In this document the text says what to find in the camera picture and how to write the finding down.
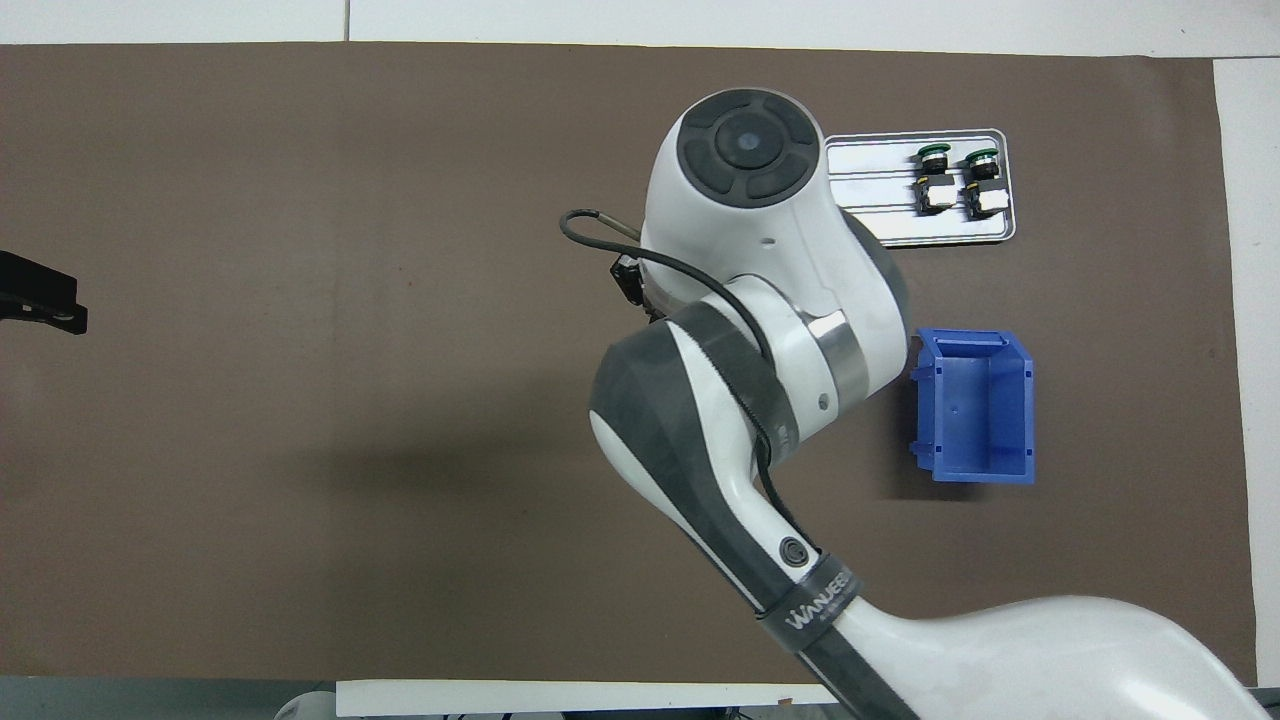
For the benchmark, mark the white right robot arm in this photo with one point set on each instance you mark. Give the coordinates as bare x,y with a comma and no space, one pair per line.
740,230

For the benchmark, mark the brown table mat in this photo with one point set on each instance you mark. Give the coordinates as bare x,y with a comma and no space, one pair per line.
400,150

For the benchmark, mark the grey metal tray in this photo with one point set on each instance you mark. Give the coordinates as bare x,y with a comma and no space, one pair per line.
960,232

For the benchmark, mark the blue plastic bin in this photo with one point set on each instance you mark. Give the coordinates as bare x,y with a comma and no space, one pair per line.
980,410

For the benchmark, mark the green push button switch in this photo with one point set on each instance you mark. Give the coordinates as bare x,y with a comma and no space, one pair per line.
935,182
983,185

